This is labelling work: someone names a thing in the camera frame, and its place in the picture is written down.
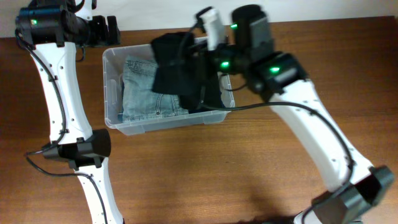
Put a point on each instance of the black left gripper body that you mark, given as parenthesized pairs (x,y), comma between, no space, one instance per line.
(112,30)

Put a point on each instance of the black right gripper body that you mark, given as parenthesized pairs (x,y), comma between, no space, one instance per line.
(225,55)

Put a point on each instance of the clear plastic storage bin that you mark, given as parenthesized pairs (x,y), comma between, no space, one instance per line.
(113,64)

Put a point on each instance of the black garment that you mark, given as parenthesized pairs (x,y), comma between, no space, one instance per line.
(176,68)
(212,97)

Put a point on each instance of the light blue jeans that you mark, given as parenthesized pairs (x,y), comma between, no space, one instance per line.
(140,103)

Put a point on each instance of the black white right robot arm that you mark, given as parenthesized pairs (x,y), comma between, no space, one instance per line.
(353,184)

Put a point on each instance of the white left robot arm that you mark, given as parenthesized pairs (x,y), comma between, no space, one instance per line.
(52,32)

